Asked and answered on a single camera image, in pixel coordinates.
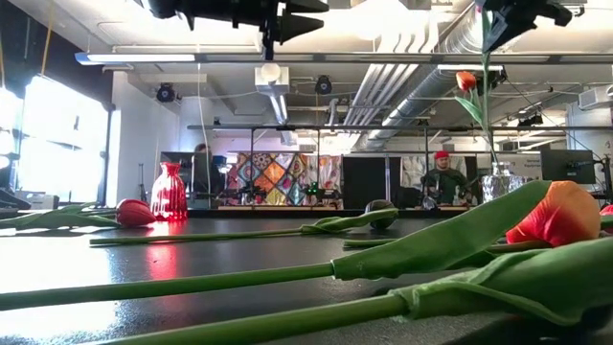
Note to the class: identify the orange tulip with green stem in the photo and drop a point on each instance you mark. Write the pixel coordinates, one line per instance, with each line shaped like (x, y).
(558, 215)
(465, 80)

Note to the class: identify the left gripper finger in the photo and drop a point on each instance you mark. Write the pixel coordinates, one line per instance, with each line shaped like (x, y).
(297, 25)
(306, 5)

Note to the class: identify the grey box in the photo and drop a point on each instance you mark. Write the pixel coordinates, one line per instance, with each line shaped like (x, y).
(43, 201)

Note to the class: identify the black metal station frame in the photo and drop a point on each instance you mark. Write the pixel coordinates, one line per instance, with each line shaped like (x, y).
(335, 128)

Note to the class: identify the black computer monitor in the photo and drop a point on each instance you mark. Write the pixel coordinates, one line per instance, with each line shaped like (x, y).
(567, 165)

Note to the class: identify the clear textured glass vase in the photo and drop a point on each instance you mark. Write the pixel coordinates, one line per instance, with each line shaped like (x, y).
(498, 186)

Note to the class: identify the grey overhead rig beam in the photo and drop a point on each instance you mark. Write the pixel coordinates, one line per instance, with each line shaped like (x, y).
(335, 58)

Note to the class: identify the colourful patchwork tapestry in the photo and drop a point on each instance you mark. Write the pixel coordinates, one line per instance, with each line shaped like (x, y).
(282, 179)

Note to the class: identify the person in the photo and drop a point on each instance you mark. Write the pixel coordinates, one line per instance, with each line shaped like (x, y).
(203, 167)
(445, 179)

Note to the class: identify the black partition panel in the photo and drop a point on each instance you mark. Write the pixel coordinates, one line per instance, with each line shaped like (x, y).
(369, 179)

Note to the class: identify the green tulip stem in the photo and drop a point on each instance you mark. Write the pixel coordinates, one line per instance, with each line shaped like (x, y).
(527, 282)

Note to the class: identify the white air conditioner unit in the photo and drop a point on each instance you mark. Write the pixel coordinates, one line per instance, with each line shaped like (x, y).
(594, 97)

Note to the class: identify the red ribbed glass vase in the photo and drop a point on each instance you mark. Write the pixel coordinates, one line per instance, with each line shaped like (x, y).
(168, 196)

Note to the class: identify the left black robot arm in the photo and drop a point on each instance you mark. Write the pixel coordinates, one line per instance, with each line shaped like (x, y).
(167, 7)

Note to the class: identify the silver spiral air duct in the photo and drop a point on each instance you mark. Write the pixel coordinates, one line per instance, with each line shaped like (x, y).
(426, 93)

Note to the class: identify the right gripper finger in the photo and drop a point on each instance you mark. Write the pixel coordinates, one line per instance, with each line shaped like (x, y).
(500, 24)

